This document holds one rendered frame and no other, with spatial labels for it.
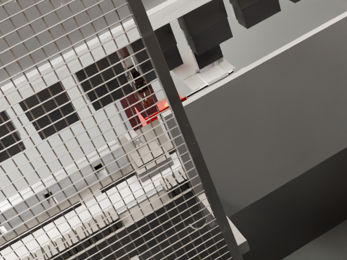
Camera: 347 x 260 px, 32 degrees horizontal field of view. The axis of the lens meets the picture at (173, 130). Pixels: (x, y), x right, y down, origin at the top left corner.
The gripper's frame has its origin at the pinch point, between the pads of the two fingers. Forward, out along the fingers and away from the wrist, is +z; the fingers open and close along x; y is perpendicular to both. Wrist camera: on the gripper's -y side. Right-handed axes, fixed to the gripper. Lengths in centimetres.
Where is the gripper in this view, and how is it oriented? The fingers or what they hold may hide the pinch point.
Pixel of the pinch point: (146, 102)
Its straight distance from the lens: 257.2
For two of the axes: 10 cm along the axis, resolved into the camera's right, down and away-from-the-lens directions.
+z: 3.4, 7.8, 5.2
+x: 8.7, -4.8, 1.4
